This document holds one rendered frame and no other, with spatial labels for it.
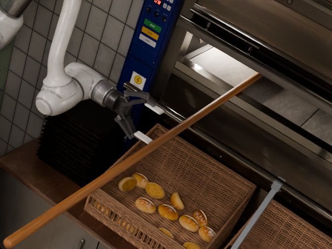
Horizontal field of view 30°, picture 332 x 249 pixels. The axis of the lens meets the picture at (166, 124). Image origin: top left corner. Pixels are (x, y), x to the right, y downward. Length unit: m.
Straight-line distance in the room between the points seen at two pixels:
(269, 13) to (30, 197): 1.29
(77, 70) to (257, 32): 0.74
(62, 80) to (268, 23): 0.86
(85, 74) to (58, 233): 0.82
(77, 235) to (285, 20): 1.25
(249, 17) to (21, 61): 1.34
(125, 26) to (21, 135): 1.01
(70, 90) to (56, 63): 0.11
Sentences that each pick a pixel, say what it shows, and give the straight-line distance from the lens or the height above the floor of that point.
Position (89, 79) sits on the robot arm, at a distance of 2.29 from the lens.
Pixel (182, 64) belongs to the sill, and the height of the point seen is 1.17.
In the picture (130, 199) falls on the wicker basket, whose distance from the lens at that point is 2.83.
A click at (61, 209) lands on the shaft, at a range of 1.78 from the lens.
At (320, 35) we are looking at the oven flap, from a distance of 2.48.
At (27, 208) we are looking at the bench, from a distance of 2.87.
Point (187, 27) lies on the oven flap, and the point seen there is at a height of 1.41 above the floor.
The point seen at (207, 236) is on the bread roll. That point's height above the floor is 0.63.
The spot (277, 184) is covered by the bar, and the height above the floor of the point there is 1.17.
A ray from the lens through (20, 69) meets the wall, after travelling 3.39.
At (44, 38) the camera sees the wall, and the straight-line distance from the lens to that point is 3.21.
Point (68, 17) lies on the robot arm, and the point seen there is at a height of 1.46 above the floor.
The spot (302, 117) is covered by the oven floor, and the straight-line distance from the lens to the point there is 2.74.
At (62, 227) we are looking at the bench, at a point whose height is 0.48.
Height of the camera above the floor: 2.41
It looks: 32 degrees down
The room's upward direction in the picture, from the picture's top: 21 degrees clockwise
